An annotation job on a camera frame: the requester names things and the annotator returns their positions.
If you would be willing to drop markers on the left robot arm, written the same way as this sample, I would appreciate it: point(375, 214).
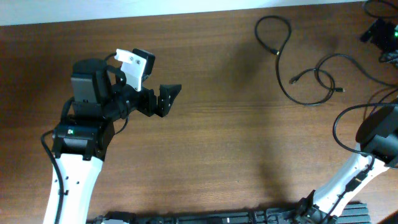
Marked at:
point(86, 128)

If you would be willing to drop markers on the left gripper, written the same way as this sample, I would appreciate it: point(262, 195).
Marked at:
point(163, 104)

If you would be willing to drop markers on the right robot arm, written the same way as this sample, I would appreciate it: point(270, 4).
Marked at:
point(375, 152)

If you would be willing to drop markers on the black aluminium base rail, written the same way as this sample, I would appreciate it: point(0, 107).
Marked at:
point(356, 213)

